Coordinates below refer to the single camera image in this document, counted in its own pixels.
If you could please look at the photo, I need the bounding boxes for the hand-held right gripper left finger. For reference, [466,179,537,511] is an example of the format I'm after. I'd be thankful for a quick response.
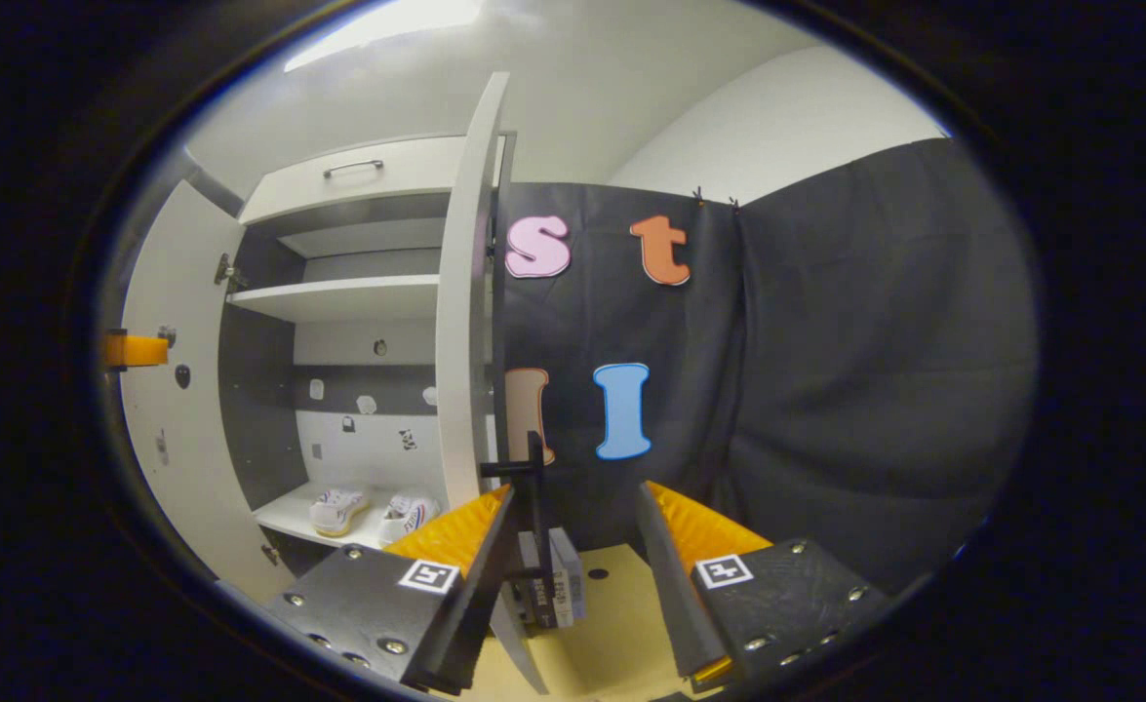
[262,485,520,696]

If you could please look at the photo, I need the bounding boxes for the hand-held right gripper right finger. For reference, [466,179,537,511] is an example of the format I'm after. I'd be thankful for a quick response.
[634,480,890,695]

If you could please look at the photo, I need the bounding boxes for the white shoe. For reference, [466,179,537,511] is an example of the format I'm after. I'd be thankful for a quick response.
[378,495,443,549]
[309,487,372,539]

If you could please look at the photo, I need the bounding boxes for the white shoe cabinet door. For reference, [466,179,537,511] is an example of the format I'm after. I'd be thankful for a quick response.
[119,180,296,601]
[434,70,552,695]

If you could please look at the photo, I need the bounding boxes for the white shoe cabinet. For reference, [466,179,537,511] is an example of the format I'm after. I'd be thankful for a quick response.
[217,134,517,586]

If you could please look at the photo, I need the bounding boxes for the white cabinet shelf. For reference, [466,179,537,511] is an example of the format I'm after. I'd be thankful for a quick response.
[226,274,442,324]
[277,216,449,259]

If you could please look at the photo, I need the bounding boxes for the white cabinet drawer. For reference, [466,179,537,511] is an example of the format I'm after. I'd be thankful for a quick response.
[238,134,505,225]

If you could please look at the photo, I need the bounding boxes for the grey upright box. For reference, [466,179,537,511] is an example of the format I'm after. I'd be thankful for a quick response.
[514,526,588,630]

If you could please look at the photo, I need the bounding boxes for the black backdrop cloth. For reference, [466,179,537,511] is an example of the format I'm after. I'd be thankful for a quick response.
[494,136,1040,596]

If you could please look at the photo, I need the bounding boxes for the ceiling light panel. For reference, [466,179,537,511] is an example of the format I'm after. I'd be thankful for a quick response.
[285,0,484,72]

